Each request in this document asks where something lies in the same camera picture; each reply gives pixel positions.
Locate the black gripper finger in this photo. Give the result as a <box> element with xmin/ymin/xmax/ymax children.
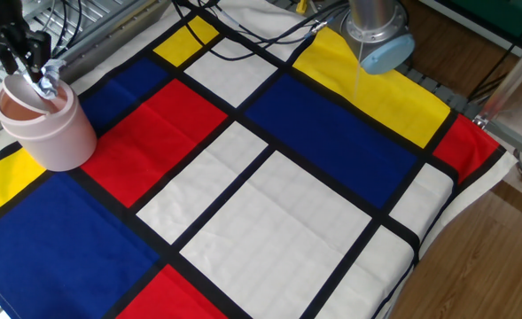
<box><xmin>0</xmin><ymin>28</ymin><xmax>20</xmax><ymax>75</ymax></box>
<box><xmin>14</xmin><ymin>28</ymin><xmax>52</xmax><ymax>84</ymax></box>

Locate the wire grid rack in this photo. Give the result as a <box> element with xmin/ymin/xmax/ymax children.
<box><xmin>0</xmin><ymin>0</ymin><xmax>155</xmax><ymax>114</ymax></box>

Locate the aluminium corner frame post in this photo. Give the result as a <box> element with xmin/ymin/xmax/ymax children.
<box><xmin>472</xmin><ymin>28</ymin><xmax>522</xmax><ymax>129</ymax></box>

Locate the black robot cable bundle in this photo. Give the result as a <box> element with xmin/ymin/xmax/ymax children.
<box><xmin>171</xmin><ymin>0</ymin><xmax>348</xmax><ymax>62</ymax></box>

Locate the white paper ball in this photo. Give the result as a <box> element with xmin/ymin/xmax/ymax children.
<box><xmin>33</xmin><ymin>58</ymin><xmax>68</xmax><ymax>100</ymax></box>

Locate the colour block tablecloth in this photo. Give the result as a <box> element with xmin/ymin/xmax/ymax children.
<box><xmin>0</xmin><ymin>0</ymin><xmax>521</xmax><ymax>319</ymax></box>

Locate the aluminium frame rail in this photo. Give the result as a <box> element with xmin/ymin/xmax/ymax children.
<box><xmin>484</xmin><ymin>119</ymin><xmax>522</xmax><ymax>166</ymax></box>

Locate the pink swing-lid trash can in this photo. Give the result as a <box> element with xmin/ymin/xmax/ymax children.
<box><xmin>0</xmin><ymin>73</ymin><xmax>98</xmax><ymax>173</ymax></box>

